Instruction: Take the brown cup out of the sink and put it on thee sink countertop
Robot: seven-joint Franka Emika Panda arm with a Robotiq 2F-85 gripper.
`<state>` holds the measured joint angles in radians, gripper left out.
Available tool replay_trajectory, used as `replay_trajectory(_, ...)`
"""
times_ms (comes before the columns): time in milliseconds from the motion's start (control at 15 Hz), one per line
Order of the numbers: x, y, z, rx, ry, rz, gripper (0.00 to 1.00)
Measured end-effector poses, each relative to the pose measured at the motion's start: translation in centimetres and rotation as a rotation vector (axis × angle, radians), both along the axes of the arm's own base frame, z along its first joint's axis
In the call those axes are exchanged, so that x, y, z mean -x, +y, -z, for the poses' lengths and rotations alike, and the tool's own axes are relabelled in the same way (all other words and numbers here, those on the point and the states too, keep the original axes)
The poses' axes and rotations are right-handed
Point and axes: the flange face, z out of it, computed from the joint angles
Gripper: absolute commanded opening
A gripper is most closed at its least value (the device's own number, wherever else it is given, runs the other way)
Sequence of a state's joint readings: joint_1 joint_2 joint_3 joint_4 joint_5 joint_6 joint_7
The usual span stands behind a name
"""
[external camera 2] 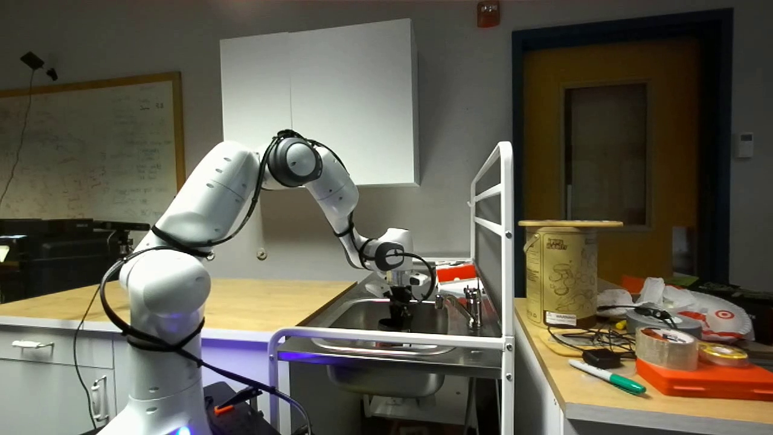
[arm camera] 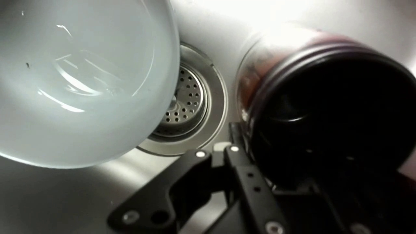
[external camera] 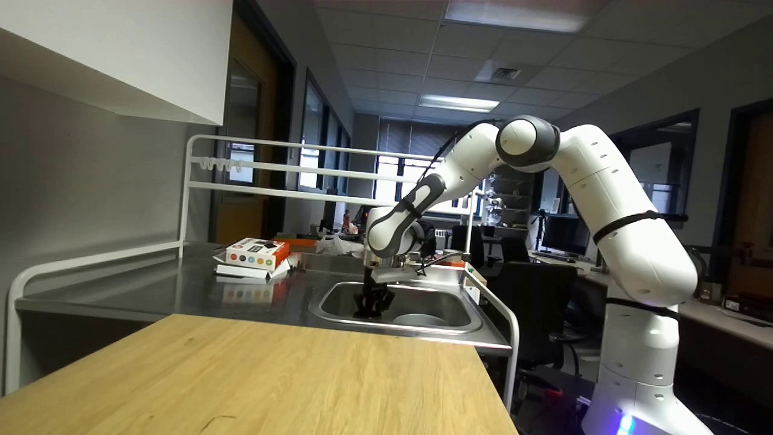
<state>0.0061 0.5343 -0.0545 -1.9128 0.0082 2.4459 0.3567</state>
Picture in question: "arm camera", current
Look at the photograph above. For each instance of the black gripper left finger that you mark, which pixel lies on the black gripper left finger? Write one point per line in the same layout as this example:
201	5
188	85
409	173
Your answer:
173	195

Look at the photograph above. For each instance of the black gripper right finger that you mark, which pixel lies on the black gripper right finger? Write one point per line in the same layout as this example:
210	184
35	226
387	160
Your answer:
359	219

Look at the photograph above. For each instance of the metal sink drain strainer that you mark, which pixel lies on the metal sink drain strainer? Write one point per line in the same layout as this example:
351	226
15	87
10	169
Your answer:
190	104

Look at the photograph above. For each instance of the stainless steel sink basin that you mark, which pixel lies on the stainless steel sink basin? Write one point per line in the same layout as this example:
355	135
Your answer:
242	26

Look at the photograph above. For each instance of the white round bowl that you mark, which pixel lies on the white round bowl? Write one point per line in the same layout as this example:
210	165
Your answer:
78	78

